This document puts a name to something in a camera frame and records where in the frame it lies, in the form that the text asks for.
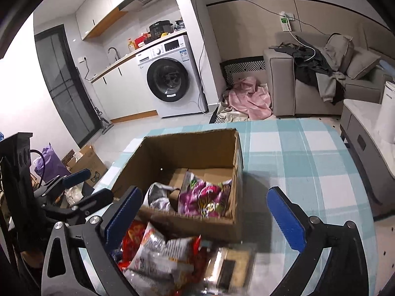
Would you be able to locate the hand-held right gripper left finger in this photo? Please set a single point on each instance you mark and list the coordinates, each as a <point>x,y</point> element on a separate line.
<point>123,219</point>

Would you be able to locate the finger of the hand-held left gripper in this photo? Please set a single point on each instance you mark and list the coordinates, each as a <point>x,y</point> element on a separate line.
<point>92,199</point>
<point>77,175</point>

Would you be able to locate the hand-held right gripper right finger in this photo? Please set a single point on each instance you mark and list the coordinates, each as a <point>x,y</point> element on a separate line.
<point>285,219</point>

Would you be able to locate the red yellow snack packet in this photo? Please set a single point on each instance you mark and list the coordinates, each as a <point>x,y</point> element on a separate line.
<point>132,237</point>

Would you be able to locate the grey white snack packet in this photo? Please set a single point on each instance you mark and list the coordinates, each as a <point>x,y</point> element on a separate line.
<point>157,259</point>

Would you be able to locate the clear biscuit packet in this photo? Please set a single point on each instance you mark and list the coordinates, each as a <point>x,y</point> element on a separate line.
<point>231,268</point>

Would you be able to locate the brown cardboard box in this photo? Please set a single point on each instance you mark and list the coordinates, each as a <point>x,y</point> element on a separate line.
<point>191,148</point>

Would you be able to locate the small printed cardboard box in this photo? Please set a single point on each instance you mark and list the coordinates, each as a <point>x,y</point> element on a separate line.
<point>89,162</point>

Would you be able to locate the purple plastic bag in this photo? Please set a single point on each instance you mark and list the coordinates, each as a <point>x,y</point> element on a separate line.
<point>51,163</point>

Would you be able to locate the silver snack packet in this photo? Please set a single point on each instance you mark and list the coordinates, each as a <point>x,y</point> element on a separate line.
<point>157,195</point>

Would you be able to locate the floor mop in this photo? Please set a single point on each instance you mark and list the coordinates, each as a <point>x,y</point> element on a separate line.
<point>103,123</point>

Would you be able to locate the teal checked tablecloth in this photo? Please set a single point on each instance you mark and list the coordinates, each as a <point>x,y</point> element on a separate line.
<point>293,160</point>

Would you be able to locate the purple snack packet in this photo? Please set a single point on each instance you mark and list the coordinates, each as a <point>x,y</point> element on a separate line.
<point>203,197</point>

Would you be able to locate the dark glass door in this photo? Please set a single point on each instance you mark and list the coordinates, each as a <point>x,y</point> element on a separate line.
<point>64,83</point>

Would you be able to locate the white kitchen counter cabinet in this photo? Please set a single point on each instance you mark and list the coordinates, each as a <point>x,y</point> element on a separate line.
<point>120,89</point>

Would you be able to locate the grey side table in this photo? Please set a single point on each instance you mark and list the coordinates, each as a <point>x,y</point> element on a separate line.
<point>355,126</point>

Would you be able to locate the beige cloth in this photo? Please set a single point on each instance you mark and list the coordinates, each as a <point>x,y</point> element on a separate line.
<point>230,114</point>

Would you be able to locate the pink cloth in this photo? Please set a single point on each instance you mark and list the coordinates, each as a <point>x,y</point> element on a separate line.
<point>250,98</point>

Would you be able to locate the curved metal faucet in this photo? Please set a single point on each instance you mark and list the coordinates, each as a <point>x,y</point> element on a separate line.
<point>113,51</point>

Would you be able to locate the white washing machine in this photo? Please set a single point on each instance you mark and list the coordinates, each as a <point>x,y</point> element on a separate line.
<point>168,77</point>

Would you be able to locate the beige sofa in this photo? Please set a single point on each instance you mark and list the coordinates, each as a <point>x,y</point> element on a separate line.
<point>284,83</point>

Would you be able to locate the grey hoodie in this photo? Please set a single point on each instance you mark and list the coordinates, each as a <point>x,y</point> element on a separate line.
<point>328,86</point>

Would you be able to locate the yellow bottle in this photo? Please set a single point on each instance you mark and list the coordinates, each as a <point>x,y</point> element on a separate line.
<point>131,45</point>

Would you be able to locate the red packet on counter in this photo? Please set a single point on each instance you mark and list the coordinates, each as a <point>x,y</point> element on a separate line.
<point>142,40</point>

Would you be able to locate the dark grey garment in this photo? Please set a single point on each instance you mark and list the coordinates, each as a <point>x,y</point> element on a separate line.
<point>305,61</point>

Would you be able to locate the black white patterned panel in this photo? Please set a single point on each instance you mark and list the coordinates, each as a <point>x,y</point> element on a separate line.
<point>243,64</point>

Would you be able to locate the black rice cooker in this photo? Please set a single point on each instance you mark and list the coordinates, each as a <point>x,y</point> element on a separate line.
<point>160,29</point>

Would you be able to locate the dark bag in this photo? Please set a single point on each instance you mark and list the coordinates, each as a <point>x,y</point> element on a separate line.
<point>179,25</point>

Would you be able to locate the light blue object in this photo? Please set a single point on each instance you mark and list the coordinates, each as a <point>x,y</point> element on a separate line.
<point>387,64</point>

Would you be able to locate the white power strip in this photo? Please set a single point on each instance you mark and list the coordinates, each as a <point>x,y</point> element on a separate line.
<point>286,21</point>

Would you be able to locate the white wall socket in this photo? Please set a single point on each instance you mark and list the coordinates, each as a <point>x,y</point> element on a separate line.
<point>82,59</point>

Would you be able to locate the white wall cabinet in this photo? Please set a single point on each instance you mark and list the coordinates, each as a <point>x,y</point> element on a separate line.
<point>92,15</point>

